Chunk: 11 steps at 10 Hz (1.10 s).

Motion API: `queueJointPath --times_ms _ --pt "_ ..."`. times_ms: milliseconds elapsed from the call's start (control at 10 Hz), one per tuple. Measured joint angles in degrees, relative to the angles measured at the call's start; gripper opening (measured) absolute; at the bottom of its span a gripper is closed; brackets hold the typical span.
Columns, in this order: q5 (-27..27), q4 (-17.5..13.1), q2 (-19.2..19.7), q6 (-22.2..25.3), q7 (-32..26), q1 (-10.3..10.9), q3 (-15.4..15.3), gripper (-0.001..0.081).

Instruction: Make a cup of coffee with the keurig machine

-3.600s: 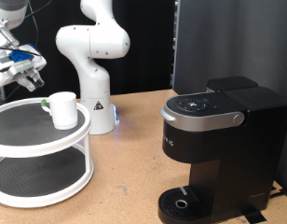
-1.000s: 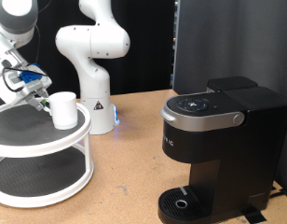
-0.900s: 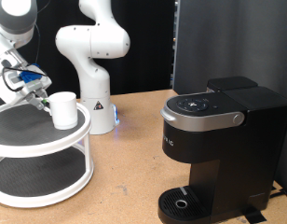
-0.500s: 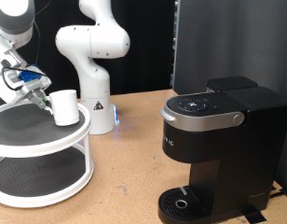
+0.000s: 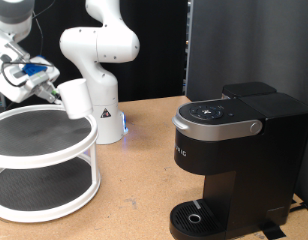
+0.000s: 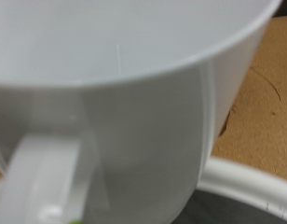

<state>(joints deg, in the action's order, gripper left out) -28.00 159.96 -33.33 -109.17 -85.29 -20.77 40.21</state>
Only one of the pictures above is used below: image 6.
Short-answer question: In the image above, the white plastic mug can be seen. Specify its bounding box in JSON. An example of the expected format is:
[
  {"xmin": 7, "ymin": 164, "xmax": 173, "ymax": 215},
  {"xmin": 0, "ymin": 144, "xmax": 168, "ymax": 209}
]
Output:
[{"xmin": 0, "ymin": 0, "xmax": 282, "ymax": 224}]

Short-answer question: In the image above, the white two-tier turntable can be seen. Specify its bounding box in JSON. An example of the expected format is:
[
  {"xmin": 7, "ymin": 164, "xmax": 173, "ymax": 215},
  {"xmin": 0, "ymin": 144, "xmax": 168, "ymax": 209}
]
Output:
[{"xmin": 171, "ymin": 156, "xmax": 287, "ymax": 224}]

